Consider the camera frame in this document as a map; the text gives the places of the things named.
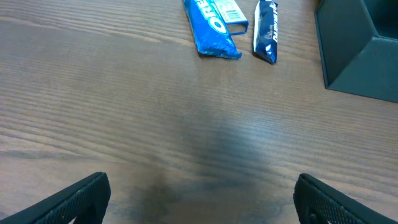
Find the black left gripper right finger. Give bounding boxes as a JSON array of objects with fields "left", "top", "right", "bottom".
[{"left": 293, "top": 173, "right": 397, "bottom": 224}]

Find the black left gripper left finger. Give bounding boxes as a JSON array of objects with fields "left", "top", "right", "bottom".
[{"left": 1, "top": 172, "right": 111, "bottom": 224}]

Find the blue Oreo cookie pack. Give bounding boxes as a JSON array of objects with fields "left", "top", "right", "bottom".
[{"left": 182, "top": 0, "right": 242, "bottom": 59}]

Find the small blue gum pack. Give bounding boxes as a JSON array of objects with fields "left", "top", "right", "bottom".
[{"left": 214, "top": 0, "right": 249, "bottom": 35}]

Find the Dairy Milk chocolate bar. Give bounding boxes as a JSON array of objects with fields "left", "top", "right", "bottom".
[{"left": 253, "top": 0, "right": 278, "bottom": 65}]

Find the black open gift box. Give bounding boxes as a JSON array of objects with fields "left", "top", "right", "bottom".
[{"left": 315, "top": 0, "right": 397, "bottom": 102}]

